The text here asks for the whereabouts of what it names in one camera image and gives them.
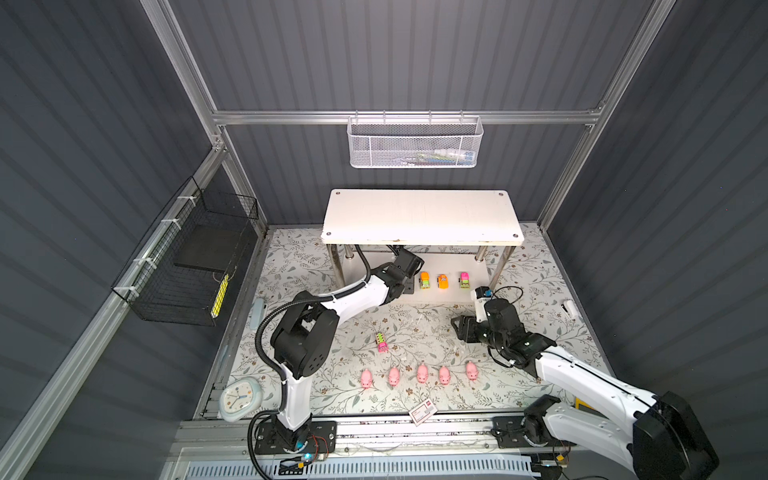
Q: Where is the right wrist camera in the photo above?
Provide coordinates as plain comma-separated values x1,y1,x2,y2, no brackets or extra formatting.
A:
474,286,493,309

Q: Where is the white wire basket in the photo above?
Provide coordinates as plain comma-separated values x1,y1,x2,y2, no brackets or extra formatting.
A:
346,115,484,169

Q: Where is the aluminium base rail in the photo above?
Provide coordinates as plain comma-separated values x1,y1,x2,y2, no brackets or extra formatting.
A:
179,410,649,457

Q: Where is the yellow green marker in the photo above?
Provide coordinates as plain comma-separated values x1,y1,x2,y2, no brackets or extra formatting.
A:
210,274,230,319

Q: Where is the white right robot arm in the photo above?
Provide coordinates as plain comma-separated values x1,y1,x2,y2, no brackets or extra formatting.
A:
451,292,720,479

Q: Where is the pink toy pig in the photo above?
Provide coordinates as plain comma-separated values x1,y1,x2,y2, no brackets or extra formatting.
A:
360,369,373,389
416,363,429,384
388,367,401,387
465,361,479,381
438,366,452,386

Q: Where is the orange green mixer toy truck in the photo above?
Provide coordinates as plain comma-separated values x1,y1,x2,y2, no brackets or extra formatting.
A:
419,271,431,289

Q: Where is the white round wall clock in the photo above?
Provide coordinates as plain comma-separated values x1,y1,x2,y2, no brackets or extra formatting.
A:
218,377,263,422

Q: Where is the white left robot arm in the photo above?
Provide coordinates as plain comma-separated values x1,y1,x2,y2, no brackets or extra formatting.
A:
255,246,424,436

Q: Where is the orange toy bulldozer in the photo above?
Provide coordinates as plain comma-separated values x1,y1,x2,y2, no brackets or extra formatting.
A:
437,274,449,290

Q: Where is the white two-tier shelf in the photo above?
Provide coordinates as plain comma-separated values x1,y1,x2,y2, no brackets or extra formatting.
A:
321,189,524,304

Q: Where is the red white card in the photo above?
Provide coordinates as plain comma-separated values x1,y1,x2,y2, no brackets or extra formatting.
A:
409,398,438,425

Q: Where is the black wire basket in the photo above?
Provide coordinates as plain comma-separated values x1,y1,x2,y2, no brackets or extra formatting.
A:
112,178,260,327

